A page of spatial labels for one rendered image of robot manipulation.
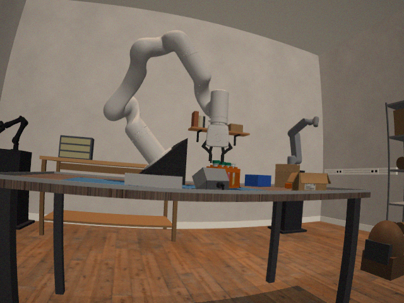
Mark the blue open bin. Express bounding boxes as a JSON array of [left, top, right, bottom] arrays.
[[244, 174, 271, 187]]

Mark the white key housing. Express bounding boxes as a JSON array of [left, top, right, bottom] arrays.
[[192, 167, 229, 190]]

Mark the orange flat plate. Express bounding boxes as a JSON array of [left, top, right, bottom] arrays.
[[208, 165, 241, 188]]

